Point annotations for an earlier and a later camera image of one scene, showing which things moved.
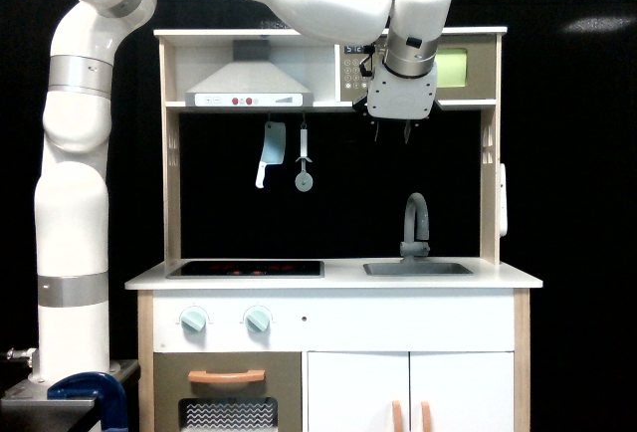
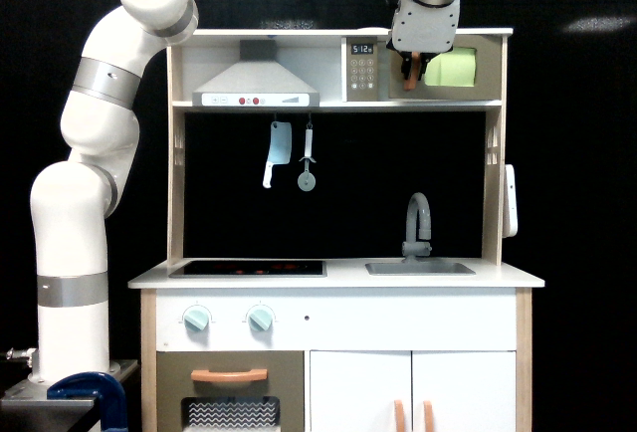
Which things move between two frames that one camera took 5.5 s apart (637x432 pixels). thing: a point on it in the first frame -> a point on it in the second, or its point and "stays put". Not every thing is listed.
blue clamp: [106, 390] stays put
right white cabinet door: [462, 391] stays put
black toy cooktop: [248, 269] stays put
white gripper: [395, 97] -> [419, 28]
